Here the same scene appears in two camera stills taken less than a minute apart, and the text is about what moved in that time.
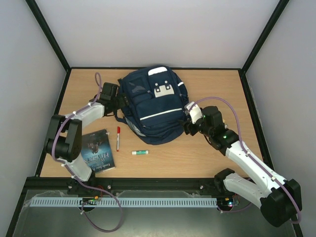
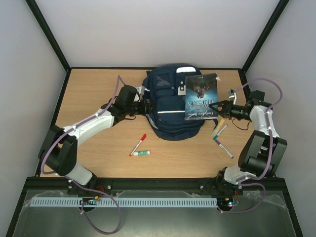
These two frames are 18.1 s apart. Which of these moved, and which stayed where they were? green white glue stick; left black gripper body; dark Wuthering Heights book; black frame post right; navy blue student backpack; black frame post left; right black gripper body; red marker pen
Moved: dark Wuthering Heights book; navy blue student backpack; left black gripper body; red marker pen; right black gripper body
Stayed: green white glue stick; black frame post left; black frame post right
